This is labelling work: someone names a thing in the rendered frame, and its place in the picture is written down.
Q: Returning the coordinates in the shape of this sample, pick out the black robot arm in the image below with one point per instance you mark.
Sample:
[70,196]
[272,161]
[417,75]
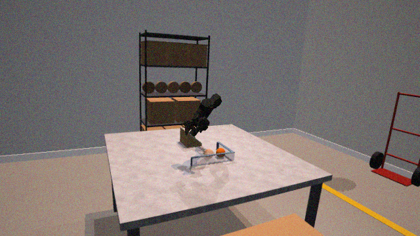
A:
[206,107]

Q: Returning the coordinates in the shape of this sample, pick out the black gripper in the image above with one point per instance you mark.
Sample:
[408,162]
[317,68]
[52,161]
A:
[198,120]

